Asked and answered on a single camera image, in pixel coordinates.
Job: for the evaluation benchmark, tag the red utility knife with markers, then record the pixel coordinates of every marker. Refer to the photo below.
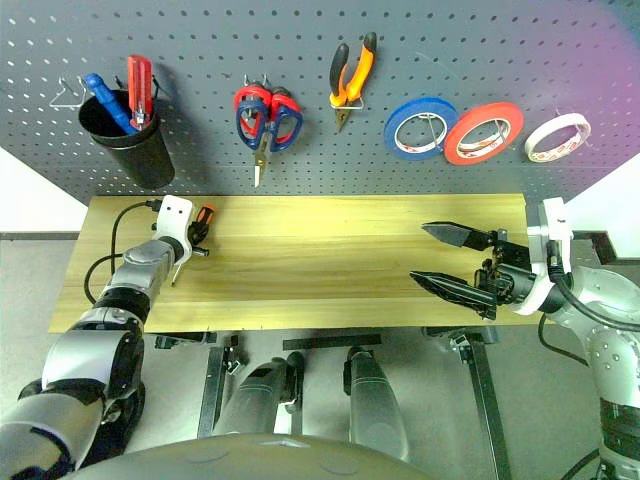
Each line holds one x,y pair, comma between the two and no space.
139,80

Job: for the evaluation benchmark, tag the red tape roll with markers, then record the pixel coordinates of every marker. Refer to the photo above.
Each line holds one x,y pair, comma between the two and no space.
487,111

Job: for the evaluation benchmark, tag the black table crossbar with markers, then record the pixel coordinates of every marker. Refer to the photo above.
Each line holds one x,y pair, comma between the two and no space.
330,342

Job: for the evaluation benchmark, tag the grey perforated pegboard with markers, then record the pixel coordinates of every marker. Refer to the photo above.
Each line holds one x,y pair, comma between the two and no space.
320,50

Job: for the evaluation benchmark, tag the orange black screwdriver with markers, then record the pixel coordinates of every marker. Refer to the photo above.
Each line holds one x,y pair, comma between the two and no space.
206,214

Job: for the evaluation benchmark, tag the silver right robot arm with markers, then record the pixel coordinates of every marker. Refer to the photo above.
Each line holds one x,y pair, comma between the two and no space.
615,360

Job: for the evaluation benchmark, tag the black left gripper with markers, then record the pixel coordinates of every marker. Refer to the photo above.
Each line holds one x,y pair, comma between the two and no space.
196,237

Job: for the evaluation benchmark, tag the black table leg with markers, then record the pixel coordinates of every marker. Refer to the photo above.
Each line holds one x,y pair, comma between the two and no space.
210,390
487,400

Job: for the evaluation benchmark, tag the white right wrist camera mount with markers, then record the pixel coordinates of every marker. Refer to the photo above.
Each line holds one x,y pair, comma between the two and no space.
555,220

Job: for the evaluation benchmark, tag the grey curved housing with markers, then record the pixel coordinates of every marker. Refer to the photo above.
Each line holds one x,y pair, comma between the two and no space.
250,457

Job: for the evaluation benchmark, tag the black metal cup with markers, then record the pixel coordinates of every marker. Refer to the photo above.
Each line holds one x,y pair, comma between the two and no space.
145,160

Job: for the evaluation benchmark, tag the blue tape roll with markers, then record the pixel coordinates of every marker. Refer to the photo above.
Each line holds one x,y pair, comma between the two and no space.
395,125

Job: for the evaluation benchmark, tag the orange black needle-nose pliers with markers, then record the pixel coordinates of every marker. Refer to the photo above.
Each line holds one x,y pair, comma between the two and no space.
357,80

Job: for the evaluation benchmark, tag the metal pliers hook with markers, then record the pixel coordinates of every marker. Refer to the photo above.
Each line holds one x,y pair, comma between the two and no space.
357,106

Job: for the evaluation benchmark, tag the dark grey rounded shape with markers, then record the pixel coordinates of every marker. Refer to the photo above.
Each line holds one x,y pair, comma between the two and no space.
372,400
255,395

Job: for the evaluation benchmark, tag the metal tape hook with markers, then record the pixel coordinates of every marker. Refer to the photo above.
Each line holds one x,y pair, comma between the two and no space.
431,120
504,135
556,112

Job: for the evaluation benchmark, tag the metal scissors hook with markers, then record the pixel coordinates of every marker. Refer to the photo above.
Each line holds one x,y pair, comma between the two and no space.
246,80

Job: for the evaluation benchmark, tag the white tape roll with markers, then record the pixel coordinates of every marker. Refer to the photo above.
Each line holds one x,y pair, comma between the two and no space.
582,125

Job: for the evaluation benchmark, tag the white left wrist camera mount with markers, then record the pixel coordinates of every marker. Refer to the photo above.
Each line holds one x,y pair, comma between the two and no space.
175,215

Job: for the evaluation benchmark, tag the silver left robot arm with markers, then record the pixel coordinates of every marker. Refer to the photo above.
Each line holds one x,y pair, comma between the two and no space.
135,270

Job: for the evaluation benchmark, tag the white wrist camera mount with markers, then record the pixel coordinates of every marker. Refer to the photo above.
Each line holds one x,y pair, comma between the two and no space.
175,215
555,220

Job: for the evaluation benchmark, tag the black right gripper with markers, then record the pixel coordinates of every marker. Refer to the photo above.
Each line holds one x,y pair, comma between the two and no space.
512,275

